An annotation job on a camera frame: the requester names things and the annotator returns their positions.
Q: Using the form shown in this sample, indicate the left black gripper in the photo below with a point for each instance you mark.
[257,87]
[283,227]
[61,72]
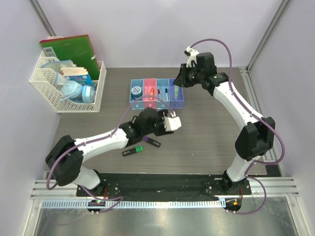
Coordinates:
[161,114]

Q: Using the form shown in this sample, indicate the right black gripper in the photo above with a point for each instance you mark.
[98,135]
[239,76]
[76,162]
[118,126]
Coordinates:
[182,80]

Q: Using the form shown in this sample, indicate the light green pen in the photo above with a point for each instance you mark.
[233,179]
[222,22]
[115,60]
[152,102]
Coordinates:
[176,92]

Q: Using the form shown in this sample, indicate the purple highlighter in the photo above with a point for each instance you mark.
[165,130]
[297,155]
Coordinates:
[151,141]

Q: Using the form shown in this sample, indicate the blue cap whiteboard marker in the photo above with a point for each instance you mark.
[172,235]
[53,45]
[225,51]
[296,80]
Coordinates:
[166,94]

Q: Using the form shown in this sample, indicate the purple plastic bin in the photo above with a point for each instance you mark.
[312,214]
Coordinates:
[179,103]

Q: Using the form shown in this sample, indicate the green highlighter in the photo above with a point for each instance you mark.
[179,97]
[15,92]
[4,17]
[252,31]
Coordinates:
[133,150]

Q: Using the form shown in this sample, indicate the light blue plastic bin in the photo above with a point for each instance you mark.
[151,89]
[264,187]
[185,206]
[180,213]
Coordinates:
[138,105]

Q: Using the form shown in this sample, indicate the pink plastic bin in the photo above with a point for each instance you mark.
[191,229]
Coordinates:
[148,84]

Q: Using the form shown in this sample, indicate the orange highlighter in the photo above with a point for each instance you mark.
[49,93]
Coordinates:
[151,94]

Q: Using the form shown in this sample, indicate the blue round jar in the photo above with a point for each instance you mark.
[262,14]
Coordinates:
[136,92]

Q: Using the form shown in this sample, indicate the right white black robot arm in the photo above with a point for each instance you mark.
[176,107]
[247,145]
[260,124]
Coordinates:
[255,137]

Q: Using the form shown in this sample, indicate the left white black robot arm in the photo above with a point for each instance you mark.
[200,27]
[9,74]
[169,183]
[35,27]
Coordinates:
[65,160]

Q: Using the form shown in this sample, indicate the wooden sticks box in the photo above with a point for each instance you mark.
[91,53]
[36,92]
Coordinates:
[78,74]

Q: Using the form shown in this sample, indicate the blue face mask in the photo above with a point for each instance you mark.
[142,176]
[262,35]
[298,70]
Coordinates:
[71,89]

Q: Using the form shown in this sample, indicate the green folder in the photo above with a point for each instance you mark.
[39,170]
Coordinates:
[78,49]

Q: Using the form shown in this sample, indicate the clear blue zip pouch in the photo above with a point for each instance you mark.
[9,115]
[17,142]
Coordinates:
[57,67]

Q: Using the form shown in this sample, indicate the white perforated file rack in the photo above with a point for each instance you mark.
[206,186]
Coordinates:
[43,80]

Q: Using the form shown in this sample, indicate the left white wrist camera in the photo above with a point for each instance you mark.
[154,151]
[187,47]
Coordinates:
[172,122]

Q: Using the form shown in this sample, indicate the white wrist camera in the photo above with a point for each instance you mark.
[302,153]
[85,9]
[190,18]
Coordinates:
[172,122]
[191,54]

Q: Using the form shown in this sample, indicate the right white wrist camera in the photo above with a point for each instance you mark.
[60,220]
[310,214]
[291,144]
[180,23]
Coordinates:
[191,54]

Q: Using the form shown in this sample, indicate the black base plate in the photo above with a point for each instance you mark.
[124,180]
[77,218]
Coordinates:
[166,187]

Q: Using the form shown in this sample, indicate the slotted cable duct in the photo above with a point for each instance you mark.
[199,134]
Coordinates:
[88,203]

